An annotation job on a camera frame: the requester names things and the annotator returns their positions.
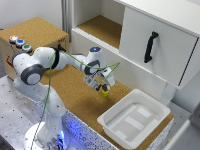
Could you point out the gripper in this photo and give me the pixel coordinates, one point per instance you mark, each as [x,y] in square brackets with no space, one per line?
[108,77]

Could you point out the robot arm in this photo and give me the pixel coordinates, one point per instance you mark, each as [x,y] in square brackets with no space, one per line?
[31,71]

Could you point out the yellow block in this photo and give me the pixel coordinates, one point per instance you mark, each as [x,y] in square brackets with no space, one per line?
[105,94]

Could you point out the white cabinet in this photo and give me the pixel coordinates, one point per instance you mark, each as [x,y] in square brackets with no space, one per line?
[133,75]

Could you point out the white sliding door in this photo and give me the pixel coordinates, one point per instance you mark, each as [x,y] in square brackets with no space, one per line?
[133,36]

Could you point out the white plastic box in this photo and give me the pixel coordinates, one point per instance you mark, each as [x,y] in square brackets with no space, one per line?
[133,120]

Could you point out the green button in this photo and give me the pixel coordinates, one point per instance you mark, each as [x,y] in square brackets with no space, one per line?
[26,47]

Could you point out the blue button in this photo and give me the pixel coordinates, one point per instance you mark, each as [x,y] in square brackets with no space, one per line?
[20,42]

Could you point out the red button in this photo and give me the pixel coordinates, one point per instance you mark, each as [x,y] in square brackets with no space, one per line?
[13,38]

